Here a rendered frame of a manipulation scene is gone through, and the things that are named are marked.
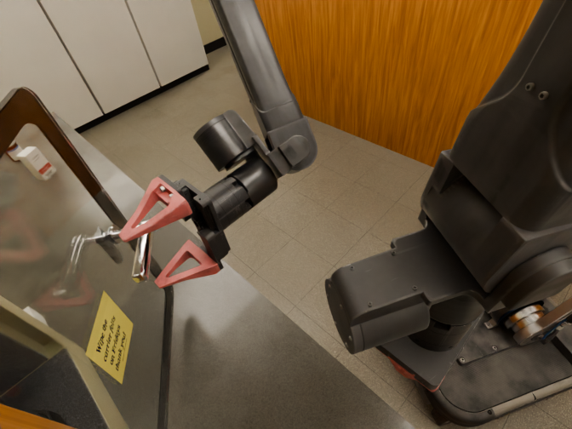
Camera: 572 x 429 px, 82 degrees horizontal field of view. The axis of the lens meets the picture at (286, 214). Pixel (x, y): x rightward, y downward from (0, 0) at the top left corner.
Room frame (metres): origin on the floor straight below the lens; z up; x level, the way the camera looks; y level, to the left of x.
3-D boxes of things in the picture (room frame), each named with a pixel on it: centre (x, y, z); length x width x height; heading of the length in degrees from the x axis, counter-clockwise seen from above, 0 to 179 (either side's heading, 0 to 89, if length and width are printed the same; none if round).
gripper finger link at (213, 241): (0.27, 0.14, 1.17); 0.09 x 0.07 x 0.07; 129
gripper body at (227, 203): (0.32, 0.09, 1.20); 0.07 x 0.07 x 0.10; 39
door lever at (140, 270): (0.27, 0.20, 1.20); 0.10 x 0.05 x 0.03; 4
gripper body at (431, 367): (0.12, -0.12, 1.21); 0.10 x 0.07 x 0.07; 129
